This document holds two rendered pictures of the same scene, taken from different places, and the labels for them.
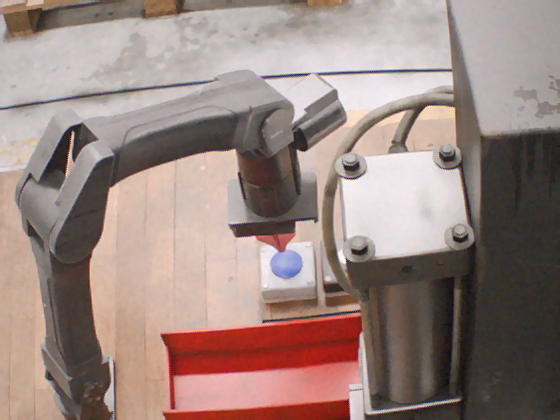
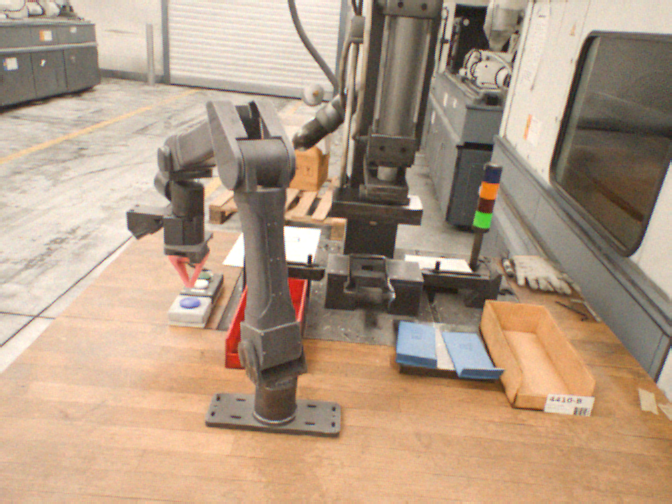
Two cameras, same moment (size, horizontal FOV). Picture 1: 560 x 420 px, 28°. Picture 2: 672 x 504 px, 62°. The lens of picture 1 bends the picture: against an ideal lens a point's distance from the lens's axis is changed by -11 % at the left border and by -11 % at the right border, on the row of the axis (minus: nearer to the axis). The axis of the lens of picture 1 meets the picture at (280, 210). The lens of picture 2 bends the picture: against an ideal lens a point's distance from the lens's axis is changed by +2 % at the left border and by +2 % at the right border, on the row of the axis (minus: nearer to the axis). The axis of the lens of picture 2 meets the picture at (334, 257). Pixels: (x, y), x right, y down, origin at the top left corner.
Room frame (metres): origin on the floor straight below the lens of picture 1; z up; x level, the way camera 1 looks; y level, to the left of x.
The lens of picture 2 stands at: (0.72, 0.96, 1.47)
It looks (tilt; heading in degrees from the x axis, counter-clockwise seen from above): 24 degrees down; 262
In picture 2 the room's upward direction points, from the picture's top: 6 degrees clockwise
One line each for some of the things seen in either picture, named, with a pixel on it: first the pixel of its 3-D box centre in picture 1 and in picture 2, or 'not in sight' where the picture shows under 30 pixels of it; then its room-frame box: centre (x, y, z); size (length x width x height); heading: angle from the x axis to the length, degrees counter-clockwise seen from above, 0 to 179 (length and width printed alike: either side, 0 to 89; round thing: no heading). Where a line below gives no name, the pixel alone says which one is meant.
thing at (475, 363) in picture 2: not in sight; (470, 350); (0.35, 0.15, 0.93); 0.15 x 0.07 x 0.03; 87
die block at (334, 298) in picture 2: not in sight; (371, 286); (0.49, -0.08, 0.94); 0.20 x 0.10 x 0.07; 173
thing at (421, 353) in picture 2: not in sight; (417, 339); (0.44, 0.12, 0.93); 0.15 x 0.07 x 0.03; 75
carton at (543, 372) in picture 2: not in sight; (531, 353); (0.23, 0.15, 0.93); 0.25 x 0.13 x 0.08; 83
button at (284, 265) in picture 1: (286, 266); (190, 305); (0.86, 0.01, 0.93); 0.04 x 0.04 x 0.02
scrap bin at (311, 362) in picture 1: (267, 377); (270, 319); (0.71, 0.05, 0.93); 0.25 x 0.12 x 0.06; 83
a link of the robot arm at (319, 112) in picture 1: (285, 110); (177, 173); (0.89, -0.03, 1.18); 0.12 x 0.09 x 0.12; 120
